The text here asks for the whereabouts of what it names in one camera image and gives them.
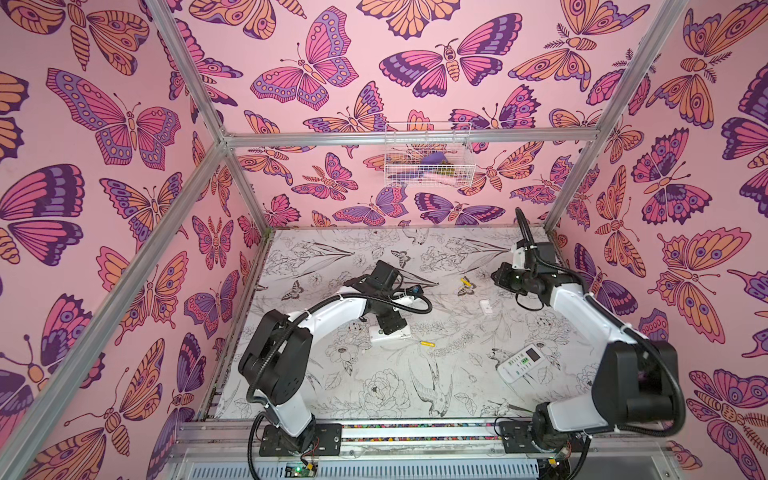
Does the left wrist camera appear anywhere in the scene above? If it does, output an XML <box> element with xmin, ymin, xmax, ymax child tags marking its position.
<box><xmin>403</xmin><ymin>285</ymin><xmax>424</xmax><ymax>298</ymax></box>

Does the white remote with display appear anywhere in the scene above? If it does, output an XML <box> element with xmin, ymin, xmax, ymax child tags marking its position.
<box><xmin>496</xmin><ymin>344</ymin><xmax>547</xmax><ymax>385</ymax></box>

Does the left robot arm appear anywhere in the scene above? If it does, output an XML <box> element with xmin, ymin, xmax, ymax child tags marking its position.
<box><xmin>237</xmin><ymin>261</ymin><xmax>433</xmax><ymax>455</ymax></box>

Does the purple item in basket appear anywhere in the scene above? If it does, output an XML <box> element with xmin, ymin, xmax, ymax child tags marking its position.
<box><xmin>419</xmin><ymin>151</ymin><xmax>450</xmax><ymax>170</ymax></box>

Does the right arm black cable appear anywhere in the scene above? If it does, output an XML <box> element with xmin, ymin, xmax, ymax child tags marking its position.
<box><xmin>514</xmin><ymin>206</ymin><xmax>686</xmax><ymax>438</ymax></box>

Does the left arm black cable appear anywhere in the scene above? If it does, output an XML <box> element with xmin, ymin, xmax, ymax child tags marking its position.
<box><xmin>244</xmin><ymin>290</ymin><xmax>433</xmax><ymax>480</ymax></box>

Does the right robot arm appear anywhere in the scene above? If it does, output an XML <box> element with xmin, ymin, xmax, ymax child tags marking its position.
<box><xmin>491</xmin><ymin>239</ymin><xmax>686</xmax><ymax>451</ymax></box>

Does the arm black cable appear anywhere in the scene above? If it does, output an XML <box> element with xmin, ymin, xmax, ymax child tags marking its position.
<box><xmin>514</xmin><ymin>206</ymin><xmax>686</xmax><ymax>438</ymax></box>
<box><xmin>244</xmin><ymin>290</ymin><xmax>433</xmax><ymax>480</ymax></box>

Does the white wire basket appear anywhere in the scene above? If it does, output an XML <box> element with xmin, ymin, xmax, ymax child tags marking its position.
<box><xmin>381</xmin><ymin>123</ymin><xmax>476</xmax><ymax>189</ymax></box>

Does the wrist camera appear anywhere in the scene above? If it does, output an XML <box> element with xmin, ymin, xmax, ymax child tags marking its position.
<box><xmin>403</xmin><ymin>285</ymin><xmax>424</xmax><ymax>298</ymax></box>
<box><xmin>512</xmin><ymin>247</ymin><xmax>529</xmax><ymax>270</ymax></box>

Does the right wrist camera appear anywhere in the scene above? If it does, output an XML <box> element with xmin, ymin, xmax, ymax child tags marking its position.
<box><xmin>512</xmin><ymin>247</ymin><xmax>529</xmax><ymax>270</ymax></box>

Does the white battery cover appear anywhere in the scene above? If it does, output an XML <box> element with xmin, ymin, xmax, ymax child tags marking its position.
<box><xmin>479</xmin><ymin>300</ymin><xmax>493</xmax><ymax>315</ymax></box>

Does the white remote with green sticker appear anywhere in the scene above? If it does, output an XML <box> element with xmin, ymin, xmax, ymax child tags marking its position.
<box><xmin>369</xmin><ymin>326</ymin><xmax>413</xmax><ymax>346</ymax></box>

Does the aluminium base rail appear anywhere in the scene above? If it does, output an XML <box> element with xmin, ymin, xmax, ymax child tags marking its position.
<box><xmin>173</xmin><ymin>418</ymin><xmax>667</xmax><ymax>462</ymax></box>

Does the white vented cable duct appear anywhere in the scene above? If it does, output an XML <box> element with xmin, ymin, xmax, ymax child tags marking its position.
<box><xmin>174</xmin><ymin>459</ymin><xmax>540</xmax><ymax>479</ymax></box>

